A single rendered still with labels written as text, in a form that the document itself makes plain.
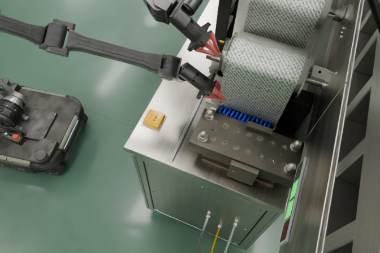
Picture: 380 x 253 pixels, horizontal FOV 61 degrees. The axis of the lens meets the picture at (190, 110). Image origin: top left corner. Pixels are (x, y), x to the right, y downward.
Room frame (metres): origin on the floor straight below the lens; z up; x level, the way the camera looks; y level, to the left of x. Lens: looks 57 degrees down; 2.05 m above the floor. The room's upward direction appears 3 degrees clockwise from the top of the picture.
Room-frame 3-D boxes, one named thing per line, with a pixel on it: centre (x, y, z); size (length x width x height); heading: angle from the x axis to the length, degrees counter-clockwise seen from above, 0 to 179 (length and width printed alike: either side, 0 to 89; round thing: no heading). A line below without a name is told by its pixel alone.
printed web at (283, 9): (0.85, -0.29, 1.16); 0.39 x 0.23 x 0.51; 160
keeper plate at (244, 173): (0.45, -0.20, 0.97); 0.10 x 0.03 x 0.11; 70
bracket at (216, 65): (0.81, -0.10, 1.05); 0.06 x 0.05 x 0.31; 70
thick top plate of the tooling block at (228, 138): (0.54, -0.22, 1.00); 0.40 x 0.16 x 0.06; 70
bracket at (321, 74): (0.67, -0.41, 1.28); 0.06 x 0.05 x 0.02; 70
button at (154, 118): (0.70, 0.15, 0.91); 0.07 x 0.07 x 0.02; 70
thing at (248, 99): (0.67, -0.22, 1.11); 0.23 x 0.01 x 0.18; 70
